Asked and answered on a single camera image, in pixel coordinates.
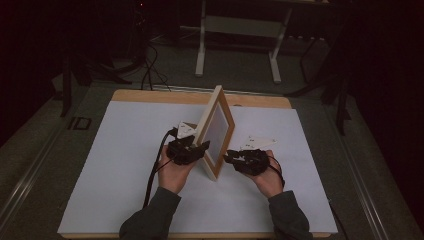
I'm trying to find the metal floor rail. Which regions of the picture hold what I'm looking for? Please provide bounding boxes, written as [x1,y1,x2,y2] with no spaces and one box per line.
[0,124,69,231]
[323,105,392,240]

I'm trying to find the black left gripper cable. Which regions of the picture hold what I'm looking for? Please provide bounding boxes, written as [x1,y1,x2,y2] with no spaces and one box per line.
[142,127,179,209]

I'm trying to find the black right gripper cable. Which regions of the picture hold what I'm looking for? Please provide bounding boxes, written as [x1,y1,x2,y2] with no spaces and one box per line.
[266,154,287,188]

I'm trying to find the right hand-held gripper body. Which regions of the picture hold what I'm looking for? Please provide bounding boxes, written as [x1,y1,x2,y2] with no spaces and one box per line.
[233,134,278,177]

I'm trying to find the person's left hand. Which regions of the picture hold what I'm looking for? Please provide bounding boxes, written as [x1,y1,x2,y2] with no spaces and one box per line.
[156,145,198,195]

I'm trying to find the white metal table frame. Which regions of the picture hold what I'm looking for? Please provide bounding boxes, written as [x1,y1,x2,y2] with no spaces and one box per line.
[194,0,294,85]

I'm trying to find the light wooden picture frame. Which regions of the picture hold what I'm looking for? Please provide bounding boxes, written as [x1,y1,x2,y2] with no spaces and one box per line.
[192,84,236,182]

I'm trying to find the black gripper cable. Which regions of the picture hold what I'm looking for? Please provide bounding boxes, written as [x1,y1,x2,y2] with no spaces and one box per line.
[266,154,287,188]
[142,127,179,209]

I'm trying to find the person's right hand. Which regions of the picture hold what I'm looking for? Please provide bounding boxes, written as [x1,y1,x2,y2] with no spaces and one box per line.
[250,149,285,200]

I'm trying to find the black floor cables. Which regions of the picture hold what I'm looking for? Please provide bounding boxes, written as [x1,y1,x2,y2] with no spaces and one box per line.
[139,42,172,93]

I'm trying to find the black floor bracket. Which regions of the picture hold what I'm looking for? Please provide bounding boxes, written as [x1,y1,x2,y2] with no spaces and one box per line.
[67,116,93,131]

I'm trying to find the white paper sheet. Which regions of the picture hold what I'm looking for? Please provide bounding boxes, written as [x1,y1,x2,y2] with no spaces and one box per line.
[57,100,339,235]

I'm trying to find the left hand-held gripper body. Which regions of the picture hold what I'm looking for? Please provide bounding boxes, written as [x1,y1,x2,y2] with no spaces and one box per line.
[166,120,205,167]

